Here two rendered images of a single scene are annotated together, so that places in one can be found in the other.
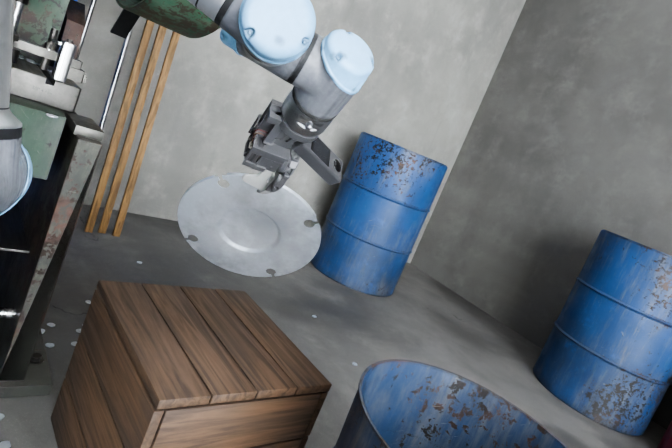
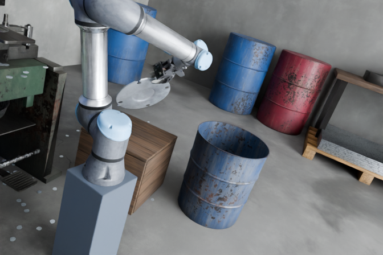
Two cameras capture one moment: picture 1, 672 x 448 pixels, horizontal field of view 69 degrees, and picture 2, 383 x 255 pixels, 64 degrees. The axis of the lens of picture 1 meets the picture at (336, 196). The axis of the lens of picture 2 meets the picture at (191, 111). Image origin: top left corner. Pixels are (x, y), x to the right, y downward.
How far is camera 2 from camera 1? 89 cm
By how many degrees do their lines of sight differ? 33
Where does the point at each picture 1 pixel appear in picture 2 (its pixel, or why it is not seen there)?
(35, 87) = (22, 52)
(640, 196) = (242, 10)
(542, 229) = (200, 31)
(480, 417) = (224, 131)
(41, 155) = (40, 84)
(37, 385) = (57, 173)
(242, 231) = (140, 95)
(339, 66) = not seen: hidden behind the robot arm
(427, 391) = (208, 128)
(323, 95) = not seen: hidden behind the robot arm
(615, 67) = not seen: outside the picture
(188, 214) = (121, 95)
